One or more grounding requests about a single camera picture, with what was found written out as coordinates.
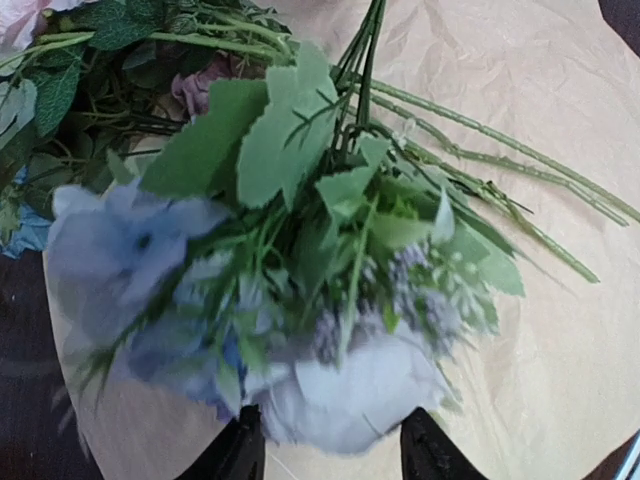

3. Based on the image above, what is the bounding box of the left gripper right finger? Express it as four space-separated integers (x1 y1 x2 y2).
400 408 487 480

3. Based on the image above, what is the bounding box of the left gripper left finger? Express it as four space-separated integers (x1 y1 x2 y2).
200 406 265 480

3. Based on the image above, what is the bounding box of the dusty pink rose stem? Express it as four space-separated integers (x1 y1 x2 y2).
171 53 265 119

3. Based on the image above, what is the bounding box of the lavender hydrangea stem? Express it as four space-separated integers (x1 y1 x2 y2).
47 1 524 455

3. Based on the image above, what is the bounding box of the blue hydrangea stem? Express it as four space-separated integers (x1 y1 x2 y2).
1 167 51 260

